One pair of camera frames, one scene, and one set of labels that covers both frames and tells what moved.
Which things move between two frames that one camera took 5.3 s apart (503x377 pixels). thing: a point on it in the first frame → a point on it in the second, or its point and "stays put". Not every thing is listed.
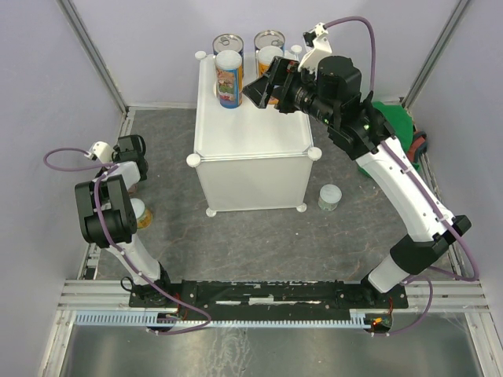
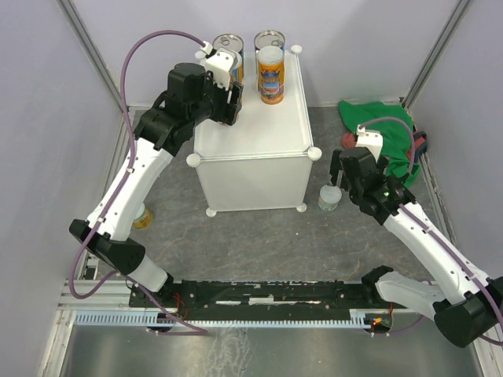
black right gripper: x=283 y=73 → x=335 y=166
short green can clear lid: x=329 y=195 stays put
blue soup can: x=268 y=38 stays put
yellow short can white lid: x=142 y=215 stays put
